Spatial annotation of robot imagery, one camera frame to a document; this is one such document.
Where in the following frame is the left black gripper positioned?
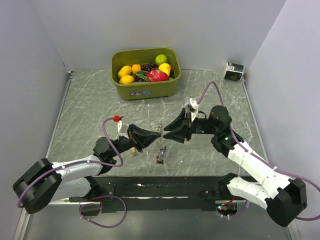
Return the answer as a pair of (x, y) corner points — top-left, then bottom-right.
(109, 123), (161, 158)

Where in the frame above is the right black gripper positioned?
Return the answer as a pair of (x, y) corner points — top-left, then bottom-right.
(163, 107), (218, 144)

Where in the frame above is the black key tag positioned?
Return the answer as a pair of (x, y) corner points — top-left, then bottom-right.
(156, 155), (164, 165)

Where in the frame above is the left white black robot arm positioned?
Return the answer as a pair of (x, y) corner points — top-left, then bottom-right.
(12, 120), (161, 214)

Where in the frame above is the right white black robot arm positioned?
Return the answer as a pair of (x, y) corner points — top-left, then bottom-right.
(163, 105), (307, 227)

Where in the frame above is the brass key with yellow tag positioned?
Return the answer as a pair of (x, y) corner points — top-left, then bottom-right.
(128, 147), (139, 158)

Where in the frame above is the yellow mango lower left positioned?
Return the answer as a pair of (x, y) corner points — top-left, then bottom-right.
(119, 75), (135, 85)

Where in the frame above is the yellow mango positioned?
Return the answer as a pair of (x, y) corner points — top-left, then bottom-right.
(119, 75), (135, 85)
(117, 65), (132, 79)

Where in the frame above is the dark grape bunch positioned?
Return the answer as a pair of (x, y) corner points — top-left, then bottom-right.
(133, 62), (158, 82)

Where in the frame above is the yellow mango upper left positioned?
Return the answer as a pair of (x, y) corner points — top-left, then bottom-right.
(117, 65), (132, 79)

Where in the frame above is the small orange fruit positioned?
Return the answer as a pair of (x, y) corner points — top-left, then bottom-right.
(131, 64), (142, 75)

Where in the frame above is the green apple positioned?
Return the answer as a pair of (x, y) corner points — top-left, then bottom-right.
(155, 54), (168, 66)

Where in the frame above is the black white roll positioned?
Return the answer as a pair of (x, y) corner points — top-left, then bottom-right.
(222, 62), (245, 81)

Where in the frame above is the olive green plastic bin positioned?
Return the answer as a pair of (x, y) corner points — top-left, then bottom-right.
(111, 47), (181, 101)

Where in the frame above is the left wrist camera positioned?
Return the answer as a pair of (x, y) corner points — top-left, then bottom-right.
(117, 117), (130, 139)

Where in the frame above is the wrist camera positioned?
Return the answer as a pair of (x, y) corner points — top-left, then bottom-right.
(117, 117), (130, 139)
(183, 96), (199, 123)

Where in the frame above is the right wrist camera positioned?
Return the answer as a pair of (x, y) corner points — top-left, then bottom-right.
(183, 96), (199, 123)

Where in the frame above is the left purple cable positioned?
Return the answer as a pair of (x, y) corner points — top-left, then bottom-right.
(16, 115), (128, 228)

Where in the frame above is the purple cable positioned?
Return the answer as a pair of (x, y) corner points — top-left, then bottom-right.
(16, 115), (128, 228)
(197, 81), (320, 222)

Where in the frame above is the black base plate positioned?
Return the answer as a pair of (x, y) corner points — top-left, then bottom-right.
(68, 176), (276, 214)

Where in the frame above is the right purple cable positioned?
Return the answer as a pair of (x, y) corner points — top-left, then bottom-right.
(197, 81), (320, 222)

